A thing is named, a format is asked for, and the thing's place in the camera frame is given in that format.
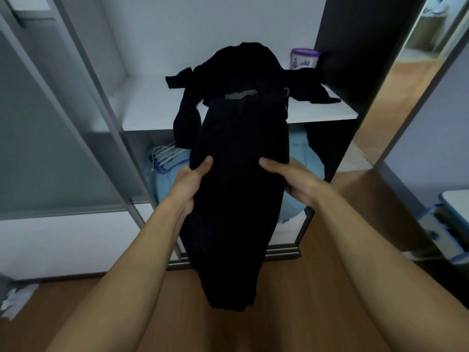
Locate person's left forearm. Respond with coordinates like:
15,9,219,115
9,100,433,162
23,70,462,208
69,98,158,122
44,196,195,352

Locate dark wardrobe side panel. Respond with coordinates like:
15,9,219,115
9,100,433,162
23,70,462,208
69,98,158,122
307,0,429,184

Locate white clothes hangers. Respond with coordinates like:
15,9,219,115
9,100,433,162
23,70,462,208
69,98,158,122
150,141,185,173

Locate person's right forearm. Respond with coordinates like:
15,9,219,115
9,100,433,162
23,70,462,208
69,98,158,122
309,179,469,352

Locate black garment pile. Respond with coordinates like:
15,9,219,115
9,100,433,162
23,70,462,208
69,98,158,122
165,42,342,151

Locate white purple canister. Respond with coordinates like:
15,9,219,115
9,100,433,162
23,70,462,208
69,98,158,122
290,48,322,70

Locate light blue bedding bundle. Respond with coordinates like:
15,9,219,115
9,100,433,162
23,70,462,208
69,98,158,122
147,131,325,225

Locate white blue desk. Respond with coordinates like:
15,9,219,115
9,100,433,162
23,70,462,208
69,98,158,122
418,190,469,266

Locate frosted sliding wardrobe door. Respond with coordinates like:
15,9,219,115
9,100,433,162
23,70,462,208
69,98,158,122
0,0,147,221

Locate crumpled white paper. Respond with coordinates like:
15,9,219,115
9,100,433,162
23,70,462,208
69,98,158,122
0,283,39,321

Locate person's left hand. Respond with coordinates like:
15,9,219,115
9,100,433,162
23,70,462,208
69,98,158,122
167,155,214,217

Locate grey sliding door frame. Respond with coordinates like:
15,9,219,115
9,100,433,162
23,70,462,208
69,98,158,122
372,0,469,173

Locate white wardrobe shelf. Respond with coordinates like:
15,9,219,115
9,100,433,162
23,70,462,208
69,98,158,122
108,71,358,132

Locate person's right hand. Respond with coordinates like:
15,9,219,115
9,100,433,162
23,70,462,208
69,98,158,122
259,158,332,209

